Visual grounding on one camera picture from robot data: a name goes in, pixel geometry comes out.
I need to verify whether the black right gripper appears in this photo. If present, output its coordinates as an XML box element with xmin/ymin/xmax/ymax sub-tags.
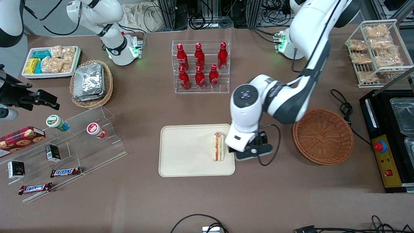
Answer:
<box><xmin>0</xmin><ymin>65</ymin><xmax>60</xmax><ymax>112</ymax></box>

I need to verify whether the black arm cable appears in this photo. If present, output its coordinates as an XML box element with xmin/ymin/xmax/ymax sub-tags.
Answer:
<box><xmin>258</xmin><ymin>32</ymin><xmax>330</xmax><ymax>166</ymax></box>
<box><xmin>24</xmin><ymin>0</ymin><xmax>81</xmax><ymax>36</ymax></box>

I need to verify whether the yellow snack packet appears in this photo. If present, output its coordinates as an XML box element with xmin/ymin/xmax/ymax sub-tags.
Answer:
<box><xmin>25</xmin><ymin>58</ymin><xmax>41</xmax><ymax>74</ymax></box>

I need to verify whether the white wire rack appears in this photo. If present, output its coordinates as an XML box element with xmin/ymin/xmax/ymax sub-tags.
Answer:
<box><xmin>345</xmin><ymin>19</ymin><xmax>414</xmax><ymax>88</ymax></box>

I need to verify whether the steel food pan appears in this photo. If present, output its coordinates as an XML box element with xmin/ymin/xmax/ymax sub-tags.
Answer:
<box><xmin>390</xmin><ymin>97</ymin><xmax>414</xmax><ymax>136</ymax></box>
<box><xmin>404</xmin><ymin>136</ymin><xmax>414</xmax><ymax>159</ymax></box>

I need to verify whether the black food warmer appliance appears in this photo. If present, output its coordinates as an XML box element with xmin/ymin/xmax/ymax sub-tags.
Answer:
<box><xmin>359</xmin><ymin>89</ymin><xmax>414</xmax><ymax>194</ymax></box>

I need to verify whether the stack of foil containers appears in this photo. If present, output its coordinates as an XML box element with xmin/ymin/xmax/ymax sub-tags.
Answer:
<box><xmin>73</xmin><ymin>63</ymin><xmax>104</xmax><ymax>101</ymax></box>

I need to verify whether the black looped cable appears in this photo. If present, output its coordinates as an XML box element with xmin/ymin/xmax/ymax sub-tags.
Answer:
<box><xmin>170</xmin><ymin>214</ymin><xmax>228</xmax><ymax>233</ymax></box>

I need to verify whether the Snickers bar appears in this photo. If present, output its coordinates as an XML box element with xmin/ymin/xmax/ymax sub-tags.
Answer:
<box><xmin>18</xmin><ymin>182</ymin><xmax>53</xmax><ymax>195</ymax></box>
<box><xmin>50</xmin><ymin>167</ymin><xmax>82</xmax><ymax>178</ymax></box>

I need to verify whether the small black white box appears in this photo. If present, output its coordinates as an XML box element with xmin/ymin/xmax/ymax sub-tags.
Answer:
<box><xmin>7</xmin><ymin>161</ymin><xmax>25</xmax><ymax>179</ymax></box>

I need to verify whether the clear acrylic stepped display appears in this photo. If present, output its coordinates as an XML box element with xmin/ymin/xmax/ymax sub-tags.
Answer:
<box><xmin>0</xmin><ymin>105</ymin><xmax>127</xmax><ymax>203</ymax></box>

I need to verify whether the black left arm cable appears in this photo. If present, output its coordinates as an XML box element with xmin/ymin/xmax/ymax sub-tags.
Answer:
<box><xmin>258</xmin><ymin>32</ymin><xmax>330</xmax><ymax>166</ymax></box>

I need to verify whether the clear bag of fried snacks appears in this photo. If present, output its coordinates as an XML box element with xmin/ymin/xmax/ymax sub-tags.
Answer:
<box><xmin>351</xmin><ymin>53</ymin><xmax>372</xmax><ymax>64</ymax></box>
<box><xmin>357</xmin><ymin>71</ymin><xmax>377</xmax><ymax>83</ymax></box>
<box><xmin>364</xmin><ymin>24</ymin><xmax>388</xmax><ymax>39</ymax></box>
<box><xmin>375</xmin><ymin>49</ymin><xmax>403</xmax><ymax>68</ymax></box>
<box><xmin>349</xmin><ymin>39</ymin><xmax>367</xmax><ymax>51</ymax></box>
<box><xmin>369</xmin><ymin>37</ymin><xmax>393</xmax><ymax>50</ymax></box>

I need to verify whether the red lid yogurt cup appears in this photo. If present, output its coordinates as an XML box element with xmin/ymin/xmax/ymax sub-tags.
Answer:
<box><xmin>87</xmin><ymin>123</ymin><xmax>107</xmax><ymax>139</ymax></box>

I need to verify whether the red tartan cookie box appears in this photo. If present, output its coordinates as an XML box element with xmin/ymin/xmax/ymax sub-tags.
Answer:
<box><xmin>0</xmin><ymin>126</ymin><xmax>46</xmax><ymax>158</ymax></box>

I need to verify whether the triangle sandwich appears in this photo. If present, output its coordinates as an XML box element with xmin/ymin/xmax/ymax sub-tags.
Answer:
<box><xmin>212</xmin><ymin>131</ymin><xmax>225</xmax><ymax>161</ymax></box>

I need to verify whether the aluminium frame with cables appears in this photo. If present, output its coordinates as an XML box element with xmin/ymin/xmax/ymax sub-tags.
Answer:
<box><xmin>155</xmin><ymin>0</ymin><xmax>291</xmax><ymax>29</ymax></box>

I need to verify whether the white cloth bag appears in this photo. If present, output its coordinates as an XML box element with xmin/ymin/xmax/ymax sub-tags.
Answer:
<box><xmin>122</xmin><ymin>3</ymin><xmax>165</xmax><ymax>33</ymax></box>

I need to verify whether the red cola bottle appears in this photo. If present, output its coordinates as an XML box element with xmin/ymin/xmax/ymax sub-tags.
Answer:
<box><xmin>209</xmin><ymin>64</ymin><xmax>220</xmax><ymax>88</ymax></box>
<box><xmin>177</xmin><ymin>44</ymin><xmax>190</xmax><ymax>71</ymax></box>
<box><xmin>217</xmin><ymin>42</ymin><xmax>228</xmax><ymax>70</ymax></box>
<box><xmin>179</xmin><ymin>66</ymin><xmax>191</xmax><ymax>90</ymax></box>
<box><xmin>195</xmin><ymin>66</ymin><xmax>206</xmax><ymax>89</ymax></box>
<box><xmin>194</xmin><ymin>43</ymin><xmax>205</xmax><ymax>70</ymax></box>

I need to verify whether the brown round wicker basket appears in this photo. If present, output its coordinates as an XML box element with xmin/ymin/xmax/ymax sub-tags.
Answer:
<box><xmin>293</xmin><ymin>108</ymin><xmax>355</xmax><ymax>166</ymax></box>

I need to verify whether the metal edged glass panel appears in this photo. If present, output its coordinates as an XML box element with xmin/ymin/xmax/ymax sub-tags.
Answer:
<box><xmin>372</xmin><ymin>66</ymin><xmax>414</xmax><ymax>97</ymax></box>

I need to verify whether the beige plastic serving tray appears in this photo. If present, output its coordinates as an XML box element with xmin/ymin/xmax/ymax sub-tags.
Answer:
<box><xmin>158</xmin><ymin>124</ymin><xmax>235</xmax><ymax>177</ymax></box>

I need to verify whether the clear acrylic bottle rack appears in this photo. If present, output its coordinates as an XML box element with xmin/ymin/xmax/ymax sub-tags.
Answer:
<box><xmin>172</xmin><ymin>40</ymin><xmax>230</xmax><ymax>94</ymax></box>

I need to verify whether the light oval wicker basket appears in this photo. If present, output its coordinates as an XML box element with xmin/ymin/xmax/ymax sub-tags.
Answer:
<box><xmin>70</xmin><ymin>60</ymin><xmax>114</xmax><ymax>109</ymax></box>

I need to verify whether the green lid yogurt cup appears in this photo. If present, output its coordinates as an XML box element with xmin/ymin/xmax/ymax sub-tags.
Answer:
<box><xmin>46</xmin><ymin>115</ymin><xmax>70</xmax><ymax>132</ymax></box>

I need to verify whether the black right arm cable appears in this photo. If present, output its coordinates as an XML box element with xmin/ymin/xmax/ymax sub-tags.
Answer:
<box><xmin>24</xmin><ymin>0</ymin><xmax>81</xmax><ymax>36</ymax></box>

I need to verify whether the black cable with connector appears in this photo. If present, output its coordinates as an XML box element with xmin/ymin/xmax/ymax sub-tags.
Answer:
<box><xmin>294</xmin><ymin>215</ymin><xmax>414</xmax><ymax>233</ymax></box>

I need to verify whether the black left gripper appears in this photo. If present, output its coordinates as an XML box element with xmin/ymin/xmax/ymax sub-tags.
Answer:
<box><xmin>228</xmin><ymin>131</ymin><xmax>273</xmax><ymax>161</ymax></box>

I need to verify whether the white plastic snack bin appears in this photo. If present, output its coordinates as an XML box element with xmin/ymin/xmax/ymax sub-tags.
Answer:
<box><xmin>22</xmin><ymin>46</ymin><xmax>81</xmax><ymax>80</ymax></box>

